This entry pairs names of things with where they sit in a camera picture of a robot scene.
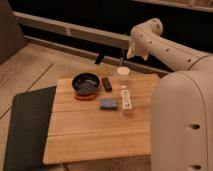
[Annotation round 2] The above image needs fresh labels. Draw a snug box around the white tube bottle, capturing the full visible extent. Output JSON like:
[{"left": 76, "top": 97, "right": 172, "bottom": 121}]
[{"left": 121, "top": 86, "right": 132, "bottom": 113}]

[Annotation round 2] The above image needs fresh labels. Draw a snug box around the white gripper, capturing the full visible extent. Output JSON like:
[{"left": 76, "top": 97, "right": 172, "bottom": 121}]
[{"left": 126, "top": 43, "right": 149, "bottom": 61}]

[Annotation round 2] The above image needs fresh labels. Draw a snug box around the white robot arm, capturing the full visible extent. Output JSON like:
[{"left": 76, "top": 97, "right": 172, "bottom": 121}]
[{"left": 127, "top": 18, "right": 213, "bottom": 171}]

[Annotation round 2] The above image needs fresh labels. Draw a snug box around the grey sofa corner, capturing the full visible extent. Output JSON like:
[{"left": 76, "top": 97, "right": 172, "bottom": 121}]
[{"left": 0, "top": 0, "right": 26, "bottom": 65}]

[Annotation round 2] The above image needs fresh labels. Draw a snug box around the dark grey floor mat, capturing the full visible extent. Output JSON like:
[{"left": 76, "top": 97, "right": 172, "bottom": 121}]
[{"left": 3, "top": 86, "right": 56, "bottom": 171}]

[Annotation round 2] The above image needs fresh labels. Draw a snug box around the white ceramic cup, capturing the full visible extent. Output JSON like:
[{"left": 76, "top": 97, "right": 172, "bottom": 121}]
[{"left": 117, "top": 66, "right": 130, "bottom": 83}]

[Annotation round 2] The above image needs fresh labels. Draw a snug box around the wooden wall shelf rail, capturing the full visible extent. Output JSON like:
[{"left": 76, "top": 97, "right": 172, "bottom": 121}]
[{"left": 14, "top": 12, "right": 130, "bottom": 49}]

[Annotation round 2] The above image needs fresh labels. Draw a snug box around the black bowl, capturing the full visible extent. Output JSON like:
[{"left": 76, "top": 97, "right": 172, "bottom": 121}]
[{"left": 72, "top": 73, "right": 100, "bottom": 96}]

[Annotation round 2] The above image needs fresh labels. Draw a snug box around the blue sponge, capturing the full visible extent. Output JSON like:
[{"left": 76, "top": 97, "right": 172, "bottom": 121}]
[{"left": 100, "top": 99, "right": 118, "bottom": 110}]

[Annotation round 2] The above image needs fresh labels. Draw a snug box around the red coaster plate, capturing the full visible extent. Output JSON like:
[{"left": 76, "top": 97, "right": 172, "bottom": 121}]
[{"left": 74, "top": 93, "right": 96, "bottom": 101}]

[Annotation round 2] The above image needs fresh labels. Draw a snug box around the small black rectangular block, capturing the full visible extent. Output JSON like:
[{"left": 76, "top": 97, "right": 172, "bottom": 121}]
[{"left": 101, "top": 77, "right": 112, "bottom": 92}]

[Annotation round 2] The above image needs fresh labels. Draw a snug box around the wooden board table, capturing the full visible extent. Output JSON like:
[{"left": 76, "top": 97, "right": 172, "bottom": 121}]
[{"left": 43, "top": 74, "right": 159, "bottom": 164}]

